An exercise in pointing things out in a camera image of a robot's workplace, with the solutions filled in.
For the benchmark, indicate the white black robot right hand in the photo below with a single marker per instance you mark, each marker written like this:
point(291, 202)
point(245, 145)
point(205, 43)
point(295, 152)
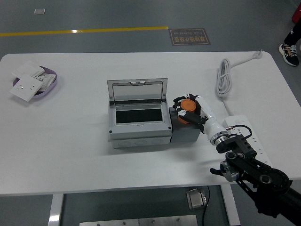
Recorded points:
point(211, 122)

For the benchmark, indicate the orange cylinder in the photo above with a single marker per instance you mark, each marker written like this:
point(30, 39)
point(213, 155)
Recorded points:
point(188, 104)

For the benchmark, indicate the grey electrical box with lid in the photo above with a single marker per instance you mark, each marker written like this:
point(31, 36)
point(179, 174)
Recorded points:
point(138, 135)

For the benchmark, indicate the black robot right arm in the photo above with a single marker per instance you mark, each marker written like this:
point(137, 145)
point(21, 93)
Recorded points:
point(258, 171)

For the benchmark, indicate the grey cube with round hole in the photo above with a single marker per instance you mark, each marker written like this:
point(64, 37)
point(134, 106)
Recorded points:
point(185, 135)

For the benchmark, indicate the white power strip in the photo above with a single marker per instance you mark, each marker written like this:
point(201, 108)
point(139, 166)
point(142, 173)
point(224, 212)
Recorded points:
point(235, 120)

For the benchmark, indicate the grey foot pedal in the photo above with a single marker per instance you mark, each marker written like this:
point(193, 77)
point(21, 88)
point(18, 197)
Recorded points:
point(196, 199)

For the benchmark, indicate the brown floor sign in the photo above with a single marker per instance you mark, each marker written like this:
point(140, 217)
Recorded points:
point(189, 36)

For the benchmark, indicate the white table leg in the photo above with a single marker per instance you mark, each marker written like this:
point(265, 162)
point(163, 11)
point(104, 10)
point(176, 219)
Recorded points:
point(55, 212)
point(231, 209)

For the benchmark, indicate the person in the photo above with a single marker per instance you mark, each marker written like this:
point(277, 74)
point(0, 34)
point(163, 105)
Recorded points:
point(290, 55)

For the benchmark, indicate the yellow floor tape line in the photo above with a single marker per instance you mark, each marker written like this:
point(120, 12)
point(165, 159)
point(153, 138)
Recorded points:
point(117, 29)

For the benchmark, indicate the red object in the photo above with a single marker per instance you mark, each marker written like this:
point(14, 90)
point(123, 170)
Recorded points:
point(297, 16)

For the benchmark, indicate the white multi-hole socket plate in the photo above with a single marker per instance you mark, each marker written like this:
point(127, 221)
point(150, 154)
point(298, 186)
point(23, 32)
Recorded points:
point(48, 80)

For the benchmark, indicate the purple oval tray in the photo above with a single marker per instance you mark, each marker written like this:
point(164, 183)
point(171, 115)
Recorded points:
point(43, 94)

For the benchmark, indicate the small metal floor plate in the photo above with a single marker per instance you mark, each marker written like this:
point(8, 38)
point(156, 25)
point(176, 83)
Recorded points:
point(39, 11)

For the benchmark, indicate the metal base plate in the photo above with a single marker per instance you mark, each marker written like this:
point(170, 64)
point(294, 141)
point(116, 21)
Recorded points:
point(141, 222)

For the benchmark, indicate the white wall socket plate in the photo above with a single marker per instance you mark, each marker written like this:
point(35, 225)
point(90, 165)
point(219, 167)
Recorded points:
point(26, 88)

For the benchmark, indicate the white blank switch plate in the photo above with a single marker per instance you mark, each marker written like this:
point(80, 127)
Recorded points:
point(28, 68)

